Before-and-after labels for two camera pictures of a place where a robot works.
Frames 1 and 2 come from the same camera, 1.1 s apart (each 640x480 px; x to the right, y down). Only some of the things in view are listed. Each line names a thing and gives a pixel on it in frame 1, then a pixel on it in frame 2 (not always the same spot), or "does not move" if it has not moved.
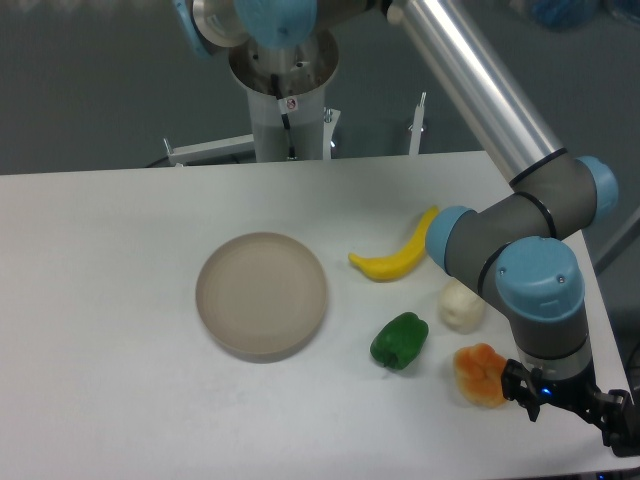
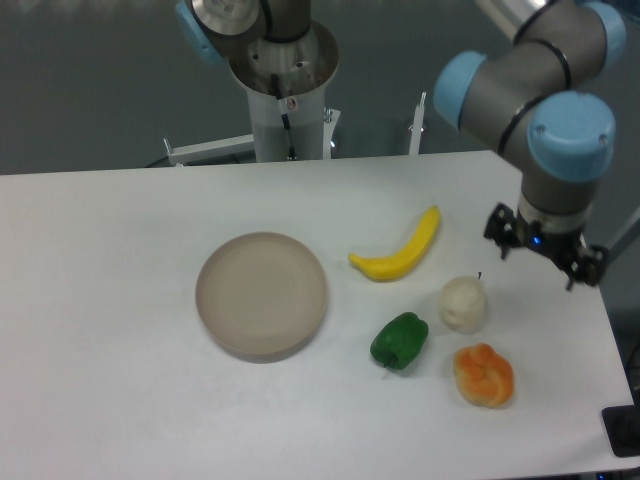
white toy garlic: [460, 308] does not move
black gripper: [617, 411] -> [508, 229]
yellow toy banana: [402, 264] does not move
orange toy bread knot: [479, 370] does not move
